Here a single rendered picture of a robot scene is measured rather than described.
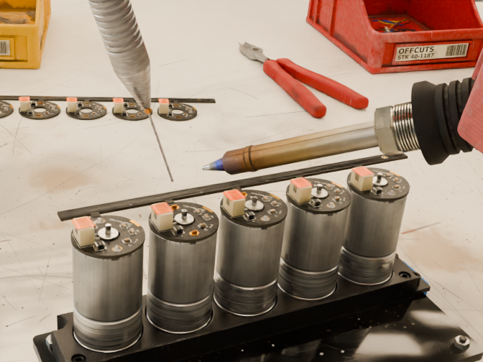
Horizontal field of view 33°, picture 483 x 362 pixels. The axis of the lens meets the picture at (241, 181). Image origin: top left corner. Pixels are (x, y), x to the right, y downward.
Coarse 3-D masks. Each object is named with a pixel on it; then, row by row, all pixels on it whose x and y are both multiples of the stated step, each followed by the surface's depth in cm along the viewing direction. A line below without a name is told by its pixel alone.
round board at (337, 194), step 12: (312, 180) 32; (324, 180) 33; (288, 192) 31; (336, 192) 32; (348, 192) 32; (300, 204) 31; (312, 204) 31; (324, 204) 31; (336, 204) 31; (348, 204) 31
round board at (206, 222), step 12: (168, 204) 30; (180, 204) 30; (192, 204) 30; (204, 216) 29; (216, 216) 30; (156, 228) 29; (180, 228) 28; (192, 228) 29; (204, 228) 29; (216, 228) 29; (180, 240) 28; (192, 240) 28
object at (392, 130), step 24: (384, 120) 24; (408, 120) 24; (264, 144) 26; (288, 144) 26; (312, 144) 25; (336, 144) 25; (360, 144) 25; (384, 144) 24; (408, 144) 24; (240, 168) 26; (264, 168) 26
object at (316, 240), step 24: (312, 192) 31; (288, 216) 31; (312, 216) 31; (336, 216) 31; (288, 240) 32; (312, 240) 31; (336, 240) 32; (288, 264) 32; (312, 264) 32; (336, 264) 33; (288, 288) 33; (312, 288) 32
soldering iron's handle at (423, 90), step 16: (464, 80) 23; (416, 96) 23; (432, 96) 23; (448, 96) 23; (464, 96) 23; (416, 112) 23; (432, 112) 23; (448, 112) 23; (416, 128) 23; (432, 128) 23; (448, 128) 23; (432, 144) 23; (448, 144) 23; (464, 144) 23; (432, 160) 23
